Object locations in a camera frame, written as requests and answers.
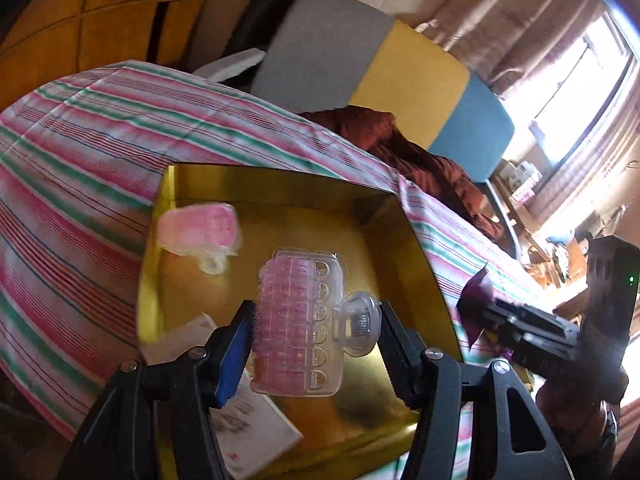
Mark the white small carton box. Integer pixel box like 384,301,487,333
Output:
210,372,303,479

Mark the purple foil packet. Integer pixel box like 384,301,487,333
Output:
457,266,512,361

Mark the person's right hand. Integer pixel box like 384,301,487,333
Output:
536,379,639,479

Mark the wooden side desk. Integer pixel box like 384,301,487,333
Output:
489,170,589,323

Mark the gold tin box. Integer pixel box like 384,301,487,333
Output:
137,164,461,479

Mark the striped pink green tablecloth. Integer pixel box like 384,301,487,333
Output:
1,61,542,439

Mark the rust brown quilted jacket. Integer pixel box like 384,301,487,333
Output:
302,105,504,242

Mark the pink patterned curtain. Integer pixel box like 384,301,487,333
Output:
423,0,639,224

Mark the grey yellow blue chair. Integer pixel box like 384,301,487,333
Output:
192,0,524,261

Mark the wooden wardrobe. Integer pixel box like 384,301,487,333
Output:
1,0,205,107

